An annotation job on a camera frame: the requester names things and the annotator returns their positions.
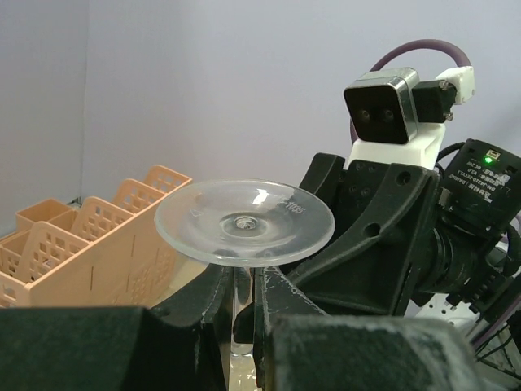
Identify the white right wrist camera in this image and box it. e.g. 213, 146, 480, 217
344, 65, 475, 169

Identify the peach plastic organizer box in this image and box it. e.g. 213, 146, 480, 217
1, 165, 192, 309

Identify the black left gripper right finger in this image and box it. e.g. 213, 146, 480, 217
252, 266, 521, 391

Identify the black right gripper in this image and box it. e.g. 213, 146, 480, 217
234, 152, 443, 343

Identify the short clear wine glass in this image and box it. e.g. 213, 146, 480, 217
155, 179, 335, 358

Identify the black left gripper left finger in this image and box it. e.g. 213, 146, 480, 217
1, 266, 232, 390

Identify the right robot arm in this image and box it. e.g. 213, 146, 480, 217
281, 139, 520, 321

